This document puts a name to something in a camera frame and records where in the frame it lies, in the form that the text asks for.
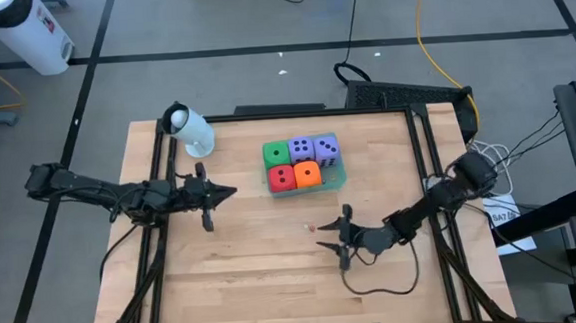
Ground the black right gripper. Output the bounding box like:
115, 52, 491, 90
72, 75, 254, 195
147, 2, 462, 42
314, 200, 401, 273

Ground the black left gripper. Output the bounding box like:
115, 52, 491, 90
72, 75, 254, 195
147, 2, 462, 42
166, 159, 241, 235

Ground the teal translucent plastic tray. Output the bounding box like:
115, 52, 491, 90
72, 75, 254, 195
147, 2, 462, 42
259, 131, 349, 200

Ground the red foam die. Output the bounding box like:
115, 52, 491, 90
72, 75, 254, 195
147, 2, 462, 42
266, 163, 299, 195

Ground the green foam die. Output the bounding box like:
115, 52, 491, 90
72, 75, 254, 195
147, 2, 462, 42
261, 139, 292, 171

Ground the orange foam die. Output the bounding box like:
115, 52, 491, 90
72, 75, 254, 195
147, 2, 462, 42
292, 158, 324, 190

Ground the purple foam die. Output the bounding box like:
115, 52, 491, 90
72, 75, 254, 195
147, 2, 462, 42
288, 135, 317, 165
313, 134, 342, 170

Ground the white paper label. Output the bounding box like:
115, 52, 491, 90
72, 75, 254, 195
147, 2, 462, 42
480, 195, 538, 259

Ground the black desk beam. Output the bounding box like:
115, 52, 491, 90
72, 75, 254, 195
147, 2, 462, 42
488, 188, 576, 248

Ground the white cylindrical bin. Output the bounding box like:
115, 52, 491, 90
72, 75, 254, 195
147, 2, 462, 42
0, 0, 77, 79

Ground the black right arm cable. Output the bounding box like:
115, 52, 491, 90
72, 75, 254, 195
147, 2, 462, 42
339, 241, 422, 299

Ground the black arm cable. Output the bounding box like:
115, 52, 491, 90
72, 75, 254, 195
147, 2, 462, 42
339, 241, 422, 299
95, 223, 144, 283

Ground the black aluminium frame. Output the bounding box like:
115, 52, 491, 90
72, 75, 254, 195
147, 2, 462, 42
77, 96, 519, 323

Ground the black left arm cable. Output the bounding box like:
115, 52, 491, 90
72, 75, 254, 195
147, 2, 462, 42
95, 223, 144, 283

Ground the white cable bundle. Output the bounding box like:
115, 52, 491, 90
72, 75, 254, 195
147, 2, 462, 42
466, 137, 516, 199

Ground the long black cable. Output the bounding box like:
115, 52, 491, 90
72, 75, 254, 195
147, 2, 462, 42
328, 0, 372, 88

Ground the thick yellow cable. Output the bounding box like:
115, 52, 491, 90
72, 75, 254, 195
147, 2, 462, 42
412, 0, 481, 124

